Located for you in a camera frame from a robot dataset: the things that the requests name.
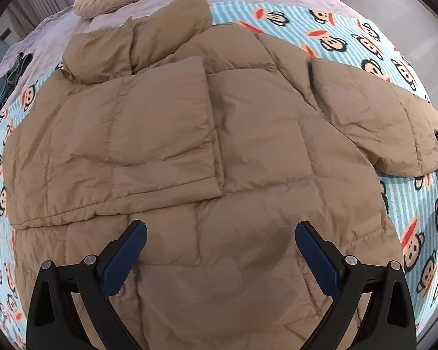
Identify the tan puffer jacket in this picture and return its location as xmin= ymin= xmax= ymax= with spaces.
xmin=4 ymin=0 xmax=438 ymax=349

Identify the monkey print blue blanket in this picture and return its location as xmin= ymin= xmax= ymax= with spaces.
xmin=0 ymin=1 xmax=438 ymax=349

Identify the dark teal garment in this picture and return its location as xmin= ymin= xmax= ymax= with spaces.
xmin=0 ymin=52 xmax=34 ymax=110

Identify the lilac bed sheet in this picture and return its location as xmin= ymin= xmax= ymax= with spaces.
xmin=0 ymin=0 xmax=360 ymax=87

